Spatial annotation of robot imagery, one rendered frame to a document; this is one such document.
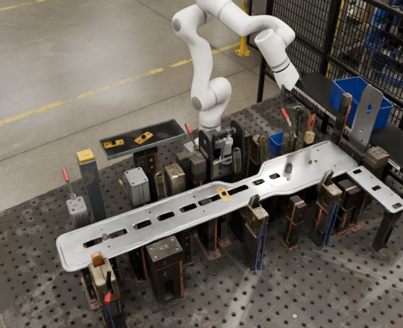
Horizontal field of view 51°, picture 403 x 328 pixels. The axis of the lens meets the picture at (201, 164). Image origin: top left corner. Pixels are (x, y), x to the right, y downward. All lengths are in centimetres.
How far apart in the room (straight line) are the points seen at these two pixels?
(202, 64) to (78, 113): 235
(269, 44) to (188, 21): 42
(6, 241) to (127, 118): 214
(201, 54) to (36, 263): 123
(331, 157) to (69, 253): 125
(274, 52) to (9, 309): 151
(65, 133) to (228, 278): 249
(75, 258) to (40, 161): 217
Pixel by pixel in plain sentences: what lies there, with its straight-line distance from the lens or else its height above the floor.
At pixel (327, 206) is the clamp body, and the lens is 192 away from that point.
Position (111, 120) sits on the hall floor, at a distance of 409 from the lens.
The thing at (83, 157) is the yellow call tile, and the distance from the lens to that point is 185.
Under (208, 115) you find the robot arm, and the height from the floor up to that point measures 104.
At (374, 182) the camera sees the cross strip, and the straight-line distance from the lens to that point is 205.
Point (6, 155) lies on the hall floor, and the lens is 396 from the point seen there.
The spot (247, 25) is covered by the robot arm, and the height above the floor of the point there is 159.
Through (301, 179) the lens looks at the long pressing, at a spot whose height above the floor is 100.
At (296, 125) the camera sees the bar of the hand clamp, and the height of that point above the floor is 112.
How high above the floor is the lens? 231
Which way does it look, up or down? 41 degrees down
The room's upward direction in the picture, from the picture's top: straight up
